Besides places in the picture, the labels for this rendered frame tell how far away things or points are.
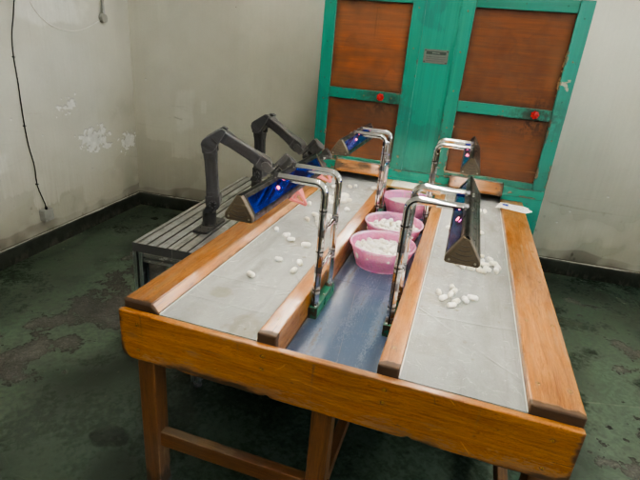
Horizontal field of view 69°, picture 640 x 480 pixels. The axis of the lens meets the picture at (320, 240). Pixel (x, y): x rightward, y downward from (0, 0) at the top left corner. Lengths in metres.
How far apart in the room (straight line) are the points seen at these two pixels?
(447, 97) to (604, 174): 1.56
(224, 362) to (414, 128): 1.91
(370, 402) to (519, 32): 2.10
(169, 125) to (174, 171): 0.40
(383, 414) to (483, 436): 0.24
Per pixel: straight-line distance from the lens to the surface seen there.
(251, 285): 1.55
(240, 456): 1.67
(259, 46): 3.92
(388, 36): 2.84
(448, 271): 1.82
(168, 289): 1.49
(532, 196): 2.89
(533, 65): 2.81
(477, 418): 1.23
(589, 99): 3.82
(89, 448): 2.13
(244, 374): 1.34
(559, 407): 1.25
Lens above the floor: 1.47
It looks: 22 degrees down
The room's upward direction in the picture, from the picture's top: 5 degrees clockwise
